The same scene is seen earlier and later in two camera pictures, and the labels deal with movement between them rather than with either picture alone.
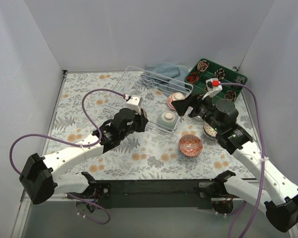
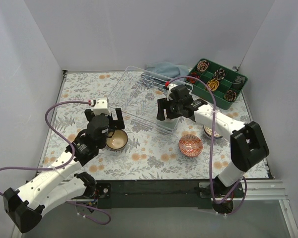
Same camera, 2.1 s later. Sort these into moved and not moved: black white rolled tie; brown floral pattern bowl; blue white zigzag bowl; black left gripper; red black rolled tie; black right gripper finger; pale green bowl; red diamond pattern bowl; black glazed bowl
Moved: black glazed bowl; black right gripper finger; black left gripper
Not moved: red black rolled tie; brown floral pattern bowl; red diamond pattern bowl; black white rolled tie; blue white zigzag bowl; pale green bowl
